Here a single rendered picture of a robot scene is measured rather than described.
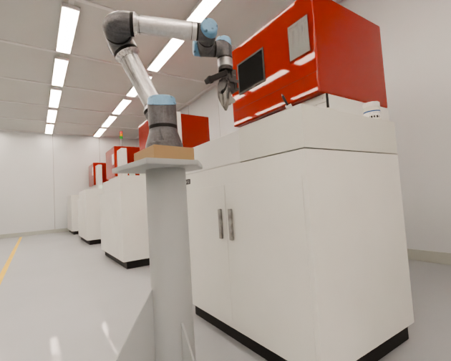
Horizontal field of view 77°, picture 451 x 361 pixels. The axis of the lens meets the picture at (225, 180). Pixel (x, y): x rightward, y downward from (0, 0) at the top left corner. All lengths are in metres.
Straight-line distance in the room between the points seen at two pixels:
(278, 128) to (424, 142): 2.14
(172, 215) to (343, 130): 0.72
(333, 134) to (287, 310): 0.65
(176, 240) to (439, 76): 2.62
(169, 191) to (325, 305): 0.67
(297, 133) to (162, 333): 0.87
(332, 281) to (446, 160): 2.11
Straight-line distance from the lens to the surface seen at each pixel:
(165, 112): 1.17
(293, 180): 0.99
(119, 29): 1.39
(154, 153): 1.07
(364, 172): 1.23
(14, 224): 9.09
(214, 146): 1.39
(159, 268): 1.13
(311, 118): 1.02
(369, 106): 1.47
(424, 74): 3.16
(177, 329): 1.19
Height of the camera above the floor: 0.67
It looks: 3 degrees up
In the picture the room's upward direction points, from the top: 4 degrees counter-clockwise
